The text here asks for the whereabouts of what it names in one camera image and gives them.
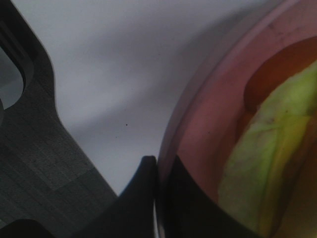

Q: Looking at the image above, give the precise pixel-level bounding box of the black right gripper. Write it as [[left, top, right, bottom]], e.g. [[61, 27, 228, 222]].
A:
[[0, 0, 116, 232]]

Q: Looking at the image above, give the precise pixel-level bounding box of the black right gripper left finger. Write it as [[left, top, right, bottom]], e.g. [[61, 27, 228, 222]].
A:
[[0, 155, 159, 238]]

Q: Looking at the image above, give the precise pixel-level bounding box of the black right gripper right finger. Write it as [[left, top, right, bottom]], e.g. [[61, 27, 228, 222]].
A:
[[156, 156, 257, 238]]

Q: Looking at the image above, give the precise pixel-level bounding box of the sandwich with lettuce and tomato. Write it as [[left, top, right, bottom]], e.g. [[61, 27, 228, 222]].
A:
[[217, 37, 317, 238]]

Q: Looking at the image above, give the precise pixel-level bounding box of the pink round plate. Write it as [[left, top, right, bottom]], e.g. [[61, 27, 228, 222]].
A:
[[158, 0, 317, 238]]

